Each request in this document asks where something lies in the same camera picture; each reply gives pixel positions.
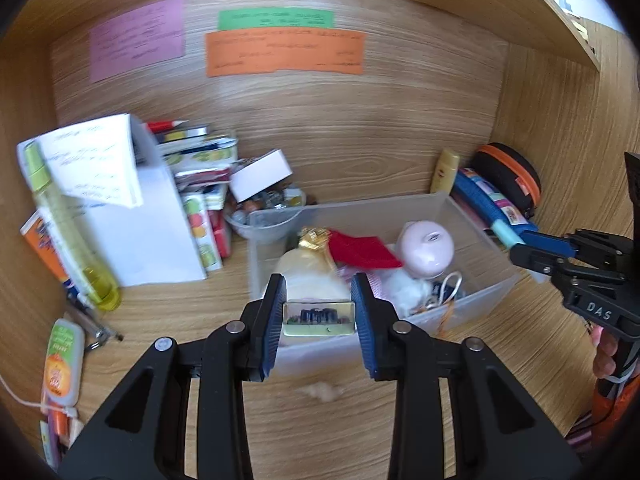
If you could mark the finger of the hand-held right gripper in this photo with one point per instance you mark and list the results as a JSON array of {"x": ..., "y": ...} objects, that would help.
[
  {"x": 537, "y": 262},
  {"x": 545, "y": 241}
]

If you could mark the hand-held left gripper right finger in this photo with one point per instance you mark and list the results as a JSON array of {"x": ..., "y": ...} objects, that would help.
[{"x": 365, "y": 330}]

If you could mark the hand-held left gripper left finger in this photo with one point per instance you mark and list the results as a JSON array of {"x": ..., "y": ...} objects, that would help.
[{"x": 272, "y": 325}]

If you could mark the light teal small tube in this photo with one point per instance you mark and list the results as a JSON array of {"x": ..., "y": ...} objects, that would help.
[{"x": 502, "y": 232}]

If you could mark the small clear rectangular case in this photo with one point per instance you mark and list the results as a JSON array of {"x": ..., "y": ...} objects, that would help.
[{"x": 318, "y": 317}]

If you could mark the clear plastic storage box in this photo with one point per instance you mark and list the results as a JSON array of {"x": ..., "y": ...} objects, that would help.
[{"x": 480, "y": 300}]

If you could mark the wooden desktop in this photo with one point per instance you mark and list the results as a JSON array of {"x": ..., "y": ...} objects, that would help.
[{"x": 175, "y": 320}]

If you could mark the person's right hand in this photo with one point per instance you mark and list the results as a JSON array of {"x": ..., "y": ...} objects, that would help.
[{"x": 605, "y": 355}]

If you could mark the white fluffy ball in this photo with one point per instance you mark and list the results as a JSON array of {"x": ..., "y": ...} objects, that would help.
[{"x": 405, "y": 290}]

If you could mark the tuft of fluff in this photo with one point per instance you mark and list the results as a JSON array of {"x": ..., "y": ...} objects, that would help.
[{"x": 320, "y": 391}]

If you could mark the red pouch with gold trim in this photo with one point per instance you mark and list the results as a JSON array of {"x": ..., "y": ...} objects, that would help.
[{"x": 365, "y": 250}]

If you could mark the black case with orange zip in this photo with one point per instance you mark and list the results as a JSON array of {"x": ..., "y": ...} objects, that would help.
[{"x": 505, "y": 170}]

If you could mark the clear bowl of trinkets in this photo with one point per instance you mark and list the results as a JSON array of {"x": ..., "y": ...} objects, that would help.
[{"x": 260, "y": 230}]

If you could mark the pink round gadget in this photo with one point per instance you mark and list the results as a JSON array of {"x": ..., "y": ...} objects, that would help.
[{"x": 427, "y": 247}]

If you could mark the fruit print box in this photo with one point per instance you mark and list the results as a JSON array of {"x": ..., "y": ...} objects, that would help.
[{"x": 200, "y": 230}]

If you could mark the yellow sunscreen bottle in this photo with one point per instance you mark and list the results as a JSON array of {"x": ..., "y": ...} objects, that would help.
[{"x": 446, "y": 170}]

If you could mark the pale pink cardboard box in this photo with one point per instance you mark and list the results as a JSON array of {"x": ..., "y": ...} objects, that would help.
[{"x": 260, "y": 175}]

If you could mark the white box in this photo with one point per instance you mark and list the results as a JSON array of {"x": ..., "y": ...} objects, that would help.
[{"x": 150, "y": 230}]

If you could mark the black pen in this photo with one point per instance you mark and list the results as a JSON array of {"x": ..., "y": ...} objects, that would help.
[{"x": 92, "y": 322}]

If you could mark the stack of colourful packets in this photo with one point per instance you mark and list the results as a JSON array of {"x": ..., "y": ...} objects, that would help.
[{"x": 200, "y": 160}]

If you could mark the green orange cream tube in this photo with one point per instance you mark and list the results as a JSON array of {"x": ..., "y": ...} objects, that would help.
[{"x": 62, "y": 360}]

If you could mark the red white pen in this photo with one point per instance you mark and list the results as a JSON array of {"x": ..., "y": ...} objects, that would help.
[{"x": 167, "y": 124}]

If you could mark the yellow green spray bottle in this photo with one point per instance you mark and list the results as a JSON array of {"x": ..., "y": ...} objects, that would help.
[{"x": 65, "y": 230}]

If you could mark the orange marker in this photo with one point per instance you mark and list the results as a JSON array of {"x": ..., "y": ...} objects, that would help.
[{"x": 60, "y": 427}]

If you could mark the wooden shelf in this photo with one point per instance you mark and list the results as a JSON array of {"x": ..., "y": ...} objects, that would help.
[{"x": 550, "y": 5}]

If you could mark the orange blue box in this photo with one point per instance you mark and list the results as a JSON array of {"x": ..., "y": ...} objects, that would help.
[{"x": 45, "y": 245}]

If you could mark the handwritten paper sheet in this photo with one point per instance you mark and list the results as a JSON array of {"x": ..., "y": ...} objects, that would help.
[{"x": 90, "y": 160}]

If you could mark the orange paper note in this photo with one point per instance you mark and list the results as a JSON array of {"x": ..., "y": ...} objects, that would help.
[{"x": 285, "y": 52}]

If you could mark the green paper note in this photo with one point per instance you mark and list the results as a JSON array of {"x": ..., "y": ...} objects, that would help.
[{"x": 275, "y": 20}]

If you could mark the pink paper note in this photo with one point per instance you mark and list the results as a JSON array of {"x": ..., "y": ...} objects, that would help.
[{"x": 137, "y": 37}]

